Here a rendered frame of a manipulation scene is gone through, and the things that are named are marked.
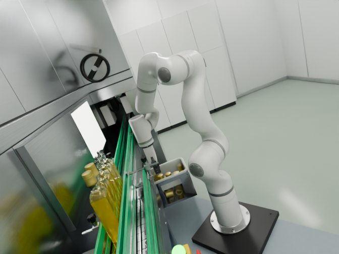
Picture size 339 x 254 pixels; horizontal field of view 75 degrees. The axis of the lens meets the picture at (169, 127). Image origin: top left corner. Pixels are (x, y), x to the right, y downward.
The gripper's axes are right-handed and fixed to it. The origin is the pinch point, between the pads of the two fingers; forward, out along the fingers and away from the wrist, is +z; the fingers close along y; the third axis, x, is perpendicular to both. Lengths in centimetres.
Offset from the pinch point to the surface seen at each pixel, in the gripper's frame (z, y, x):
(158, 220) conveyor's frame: -1.7, 43.2, -3.4
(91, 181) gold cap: -27, 45, -17
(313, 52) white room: 42, -297, 343
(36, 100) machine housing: -56, 15, -33
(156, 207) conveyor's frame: -1.7, 35.4, -3.4
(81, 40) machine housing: -84, -71, -21
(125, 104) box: -27, -81, -10
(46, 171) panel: -35, 41, -30
